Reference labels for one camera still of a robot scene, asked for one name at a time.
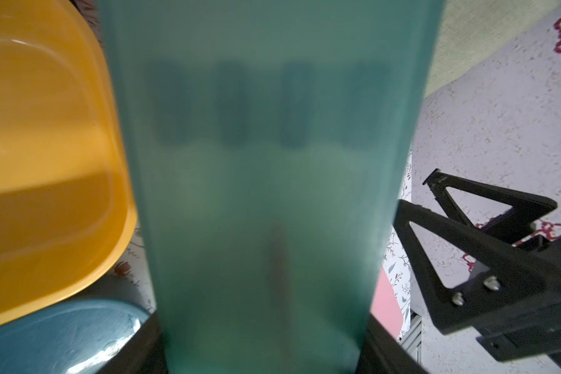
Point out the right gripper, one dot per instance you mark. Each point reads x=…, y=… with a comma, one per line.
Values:
x=524, y=317

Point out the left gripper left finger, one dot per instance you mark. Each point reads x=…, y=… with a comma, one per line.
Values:
x=143, y=353

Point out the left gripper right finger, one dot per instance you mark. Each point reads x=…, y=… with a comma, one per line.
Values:
x=381, y=354

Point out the pink pencil case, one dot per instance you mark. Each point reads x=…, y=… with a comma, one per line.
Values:
x=385, y=308

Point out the green pencil case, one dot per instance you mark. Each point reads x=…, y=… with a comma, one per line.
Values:
x=267, y=143

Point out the teal storage box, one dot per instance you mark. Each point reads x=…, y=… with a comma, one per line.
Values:
x=78, y=336

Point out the yellow storage box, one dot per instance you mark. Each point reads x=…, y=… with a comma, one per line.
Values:
x=66, y=206

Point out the floral table mat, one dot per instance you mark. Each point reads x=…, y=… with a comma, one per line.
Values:
x=397, y=267

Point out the green cushion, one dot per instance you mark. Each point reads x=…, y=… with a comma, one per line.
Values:
x=472, y=30

